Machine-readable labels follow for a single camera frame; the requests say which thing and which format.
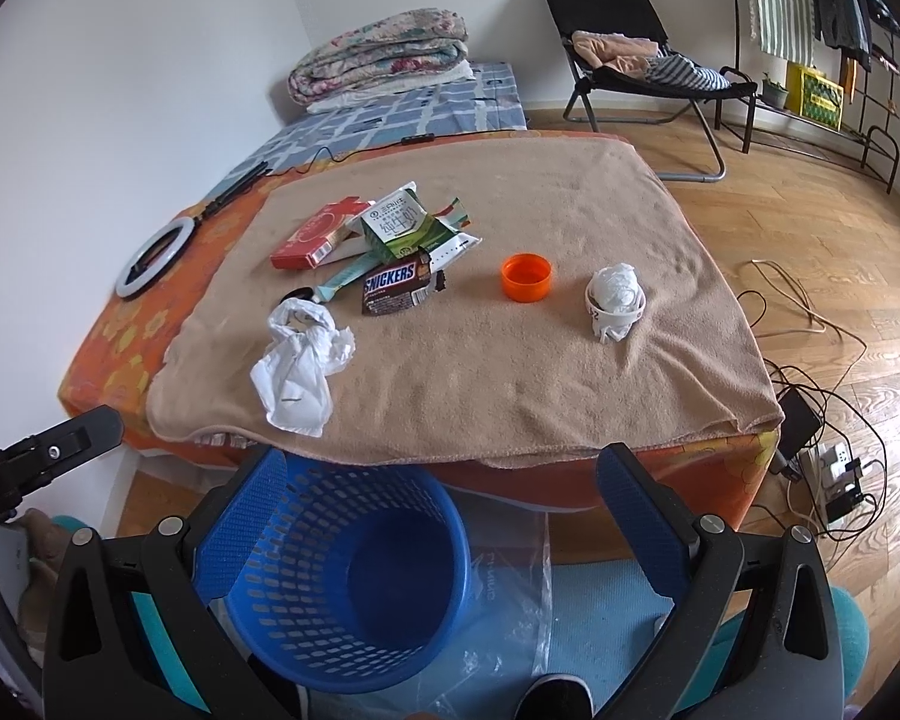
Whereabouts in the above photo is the white tissue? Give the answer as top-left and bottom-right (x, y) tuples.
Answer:
(250, 298), (356, 437)

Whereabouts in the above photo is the crushed white paper cup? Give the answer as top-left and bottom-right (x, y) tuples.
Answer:
(585, 263), (647, 343)

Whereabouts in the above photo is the orange bottle cap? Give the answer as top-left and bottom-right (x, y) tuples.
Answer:
(500, 252), (553, 302)

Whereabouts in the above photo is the red medicine box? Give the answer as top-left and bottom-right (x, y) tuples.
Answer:
(269, 195), (374, 270)

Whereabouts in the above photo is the snickers wrapper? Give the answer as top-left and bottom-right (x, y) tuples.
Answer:
(361, 250), (445, 317)

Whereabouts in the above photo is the green white milk carton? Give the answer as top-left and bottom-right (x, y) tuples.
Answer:
(359, 182), (455, 263)

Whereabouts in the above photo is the light blue tube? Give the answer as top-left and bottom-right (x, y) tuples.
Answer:
(313, 252), (382, 304)

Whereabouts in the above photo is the white snack wrapper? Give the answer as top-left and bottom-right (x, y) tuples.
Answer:
(419, 199), (482, 271)

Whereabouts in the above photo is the blue plastic trash basket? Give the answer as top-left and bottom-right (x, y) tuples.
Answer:
(212, 450), (471, 694)

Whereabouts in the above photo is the white power strip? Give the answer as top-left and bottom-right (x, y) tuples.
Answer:
(797, 442), (863, 530)

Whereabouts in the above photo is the black power adapter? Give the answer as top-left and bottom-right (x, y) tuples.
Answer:
(770, 385), (823, 481)

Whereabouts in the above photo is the beige fleece blanket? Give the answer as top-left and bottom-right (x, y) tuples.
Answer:
(146, 133), (782, 466)

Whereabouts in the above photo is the black tripod stand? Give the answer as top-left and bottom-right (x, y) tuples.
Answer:
(194, 161), (271, 226)

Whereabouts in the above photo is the small potted plant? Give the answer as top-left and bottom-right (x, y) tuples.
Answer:
(761, 75), (788, 110)

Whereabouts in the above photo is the yellow crate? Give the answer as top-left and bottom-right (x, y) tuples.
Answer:
(785, 62), (844, 130)

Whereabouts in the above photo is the striped clothing on chair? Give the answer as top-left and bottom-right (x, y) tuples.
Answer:
(644, 54), (730, 93)

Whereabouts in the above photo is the blue checkered bed sheet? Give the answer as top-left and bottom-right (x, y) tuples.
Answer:
(224, 62), (526, 181)

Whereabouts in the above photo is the pink clothing on chair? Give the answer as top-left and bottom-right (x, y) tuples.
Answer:
(571, 31), (663, 80)

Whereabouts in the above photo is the black clothes rack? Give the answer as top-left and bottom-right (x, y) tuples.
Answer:
(713, 0), (900, 190)

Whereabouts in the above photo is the black folding chair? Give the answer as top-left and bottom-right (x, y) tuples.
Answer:
(544, 0), (758, 184)

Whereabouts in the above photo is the folded floral quilt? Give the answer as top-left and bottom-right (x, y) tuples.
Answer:
(287, 8), (468, 106)

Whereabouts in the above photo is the dark hanging jacket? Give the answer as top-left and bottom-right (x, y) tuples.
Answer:
(813, 0), (871, 71)

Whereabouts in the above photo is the white ring light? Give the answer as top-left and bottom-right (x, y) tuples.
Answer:
(115, 216), (198, 301)

